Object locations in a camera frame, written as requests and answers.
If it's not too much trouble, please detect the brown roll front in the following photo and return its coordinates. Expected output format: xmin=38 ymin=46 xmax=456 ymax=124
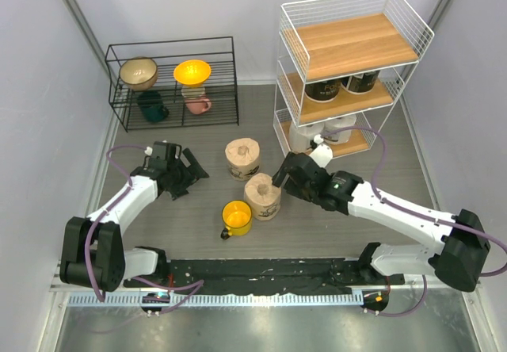
xmin=244 ymin=173 xmax=281 ymax=221

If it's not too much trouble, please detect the brown roll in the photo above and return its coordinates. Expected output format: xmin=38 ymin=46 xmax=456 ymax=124
xmin=225 ymin=138 xmax=261 ymax=181
xmin=244 ymin=173 xmax=281 ymax=221

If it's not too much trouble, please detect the brown roll back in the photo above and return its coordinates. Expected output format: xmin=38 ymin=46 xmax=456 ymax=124
xmin=225 ymin=138 xmax=261 ymax=181

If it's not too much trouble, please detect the white toilet paper roll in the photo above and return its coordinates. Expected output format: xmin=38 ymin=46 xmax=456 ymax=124
xmin=323 ymin=114 xmax=356 ymax=144

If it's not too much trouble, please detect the black toilet paper roll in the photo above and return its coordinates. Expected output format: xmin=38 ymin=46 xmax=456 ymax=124
xmin=305 ymin=78 xmax=341 ymax=103

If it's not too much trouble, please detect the black roll front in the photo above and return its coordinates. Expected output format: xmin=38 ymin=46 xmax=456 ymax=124
xmin=341 ymin=70 xmax=379 ymax=94

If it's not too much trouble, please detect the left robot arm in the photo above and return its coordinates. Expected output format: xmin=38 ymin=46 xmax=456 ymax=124
xmin=59 ymin=141 xmax=209 ymax=301

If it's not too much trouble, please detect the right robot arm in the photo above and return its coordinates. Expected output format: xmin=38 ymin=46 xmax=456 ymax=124
xmin=273 ymin=152 xmax=490 ymax=293

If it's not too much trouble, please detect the yellow enamel mug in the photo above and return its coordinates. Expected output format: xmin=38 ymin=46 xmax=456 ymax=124
xmin=220 ymin=200 xmax=253 ymax=240

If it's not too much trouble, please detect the pink mug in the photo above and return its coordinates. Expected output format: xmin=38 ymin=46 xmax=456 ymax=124
xmin=185 ymin=96 xmax=212 ymax=115

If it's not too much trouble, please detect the dark green mug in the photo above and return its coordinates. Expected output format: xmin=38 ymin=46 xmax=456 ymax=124
xmin=136 ymin=90 xmax=170 ymax=123

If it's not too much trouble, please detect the beige small cup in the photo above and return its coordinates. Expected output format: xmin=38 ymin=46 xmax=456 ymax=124
xmin=181 ymin=86 xmax=206 ymax=99

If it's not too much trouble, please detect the orange bowl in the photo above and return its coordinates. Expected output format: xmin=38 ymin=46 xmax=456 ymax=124
xmin=173 ymin=59 xmax=212 ymax=87

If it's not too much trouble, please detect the beige brown bowl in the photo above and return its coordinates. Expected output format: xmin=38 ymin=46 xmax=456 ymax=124
xmin=120 ymin=57 xmax=158 ymax=91

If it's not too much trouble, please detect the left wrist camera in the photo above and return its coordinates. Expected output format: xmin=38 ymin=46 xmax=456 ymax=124
xmin=144 ymin=141 xmax=166 ymax=157

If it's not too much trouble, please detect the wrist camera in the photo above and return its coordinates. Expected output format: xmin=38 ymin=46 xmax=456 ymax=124
xmin=144 ymin=141 xmax=166 ymax=157
xmin=309 ymin=134 xmax=334 ymax=168

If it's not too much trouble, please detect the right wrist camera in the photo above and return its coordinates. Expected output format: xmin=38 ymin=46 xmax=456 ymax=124
xmin=309 ymin=134 xmax=334 ymax=168

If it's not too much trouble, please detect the black wire rack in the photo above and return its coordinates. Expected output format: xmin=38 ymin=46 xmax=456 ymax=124
xmin=105 ymin=36 xmax=239 ymax=132

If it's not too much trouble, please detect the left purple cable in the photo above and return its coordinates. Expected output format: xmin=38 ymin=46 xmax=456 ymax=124
xmin=85 ymin=143 xmax=207 ymax=309

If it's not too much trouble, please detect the purple cable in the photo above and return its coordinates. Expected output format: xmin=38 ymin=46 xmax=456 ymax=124
xmin=85 ymin=143 xmax=207 ymax=309
xmin=322 ymin=125 xmax=507 ymax=317

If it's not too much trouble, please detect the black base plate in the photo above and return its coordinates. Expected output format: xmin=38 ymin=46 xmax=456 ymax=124
xmin=146 ymin=258 xmax=405 ymax=296

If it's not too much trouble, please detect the white wire wooden shelf rack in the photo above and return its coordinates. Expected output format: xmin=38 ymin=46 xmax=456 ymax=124
xmin=273 ymin=0 xmax=434 ymax=158

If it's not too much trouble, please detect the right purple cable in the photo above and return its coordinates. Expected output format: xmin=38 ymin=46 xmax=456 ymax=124
xmin=322 ymin=125 xmax=507 ymax=317

